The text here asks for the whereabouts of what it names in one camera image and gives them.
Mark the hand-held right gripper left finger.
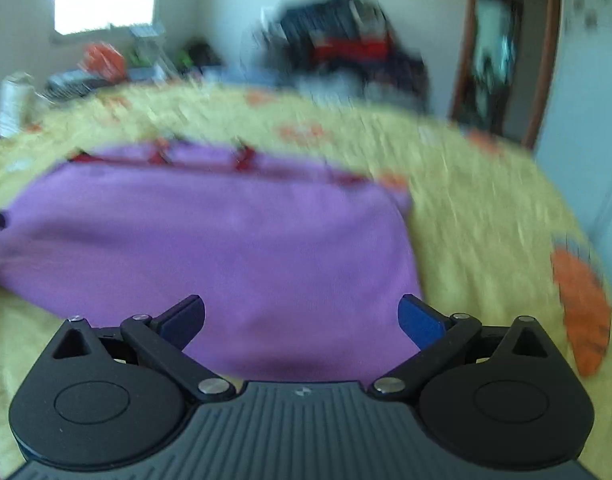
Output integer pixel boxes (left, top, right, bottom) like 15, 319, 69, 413
50, 294, 236, 403

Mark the black and green bag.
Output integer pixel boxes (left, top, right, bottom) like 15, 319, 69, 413
177, 39, 223, 70

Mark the white plastic container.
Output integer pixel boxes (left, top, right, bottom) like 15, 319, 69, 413
0, 72, 38, 139

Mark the orange bag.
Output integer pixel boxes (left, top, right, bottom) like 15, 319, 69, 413
80, 41, 128, 82

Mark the yellow floral blanket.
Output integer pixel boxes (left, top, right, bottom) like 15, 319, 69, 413
0, 80, 612, 478

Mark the white wire rack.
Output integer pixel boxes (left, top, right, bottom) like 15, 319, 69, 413
127, 24, 173, 82

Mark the pile of dark clothes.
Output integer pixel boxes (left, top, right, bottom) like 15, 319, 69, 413
241, 0, 432, 113

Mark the purple shirt with red collar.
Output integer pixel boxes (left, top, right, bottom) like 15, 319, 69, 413
0, 140, 427, 386

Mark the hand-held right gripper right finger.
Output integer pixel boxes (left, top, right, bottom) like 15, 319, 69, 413
368, 294, 558, 403

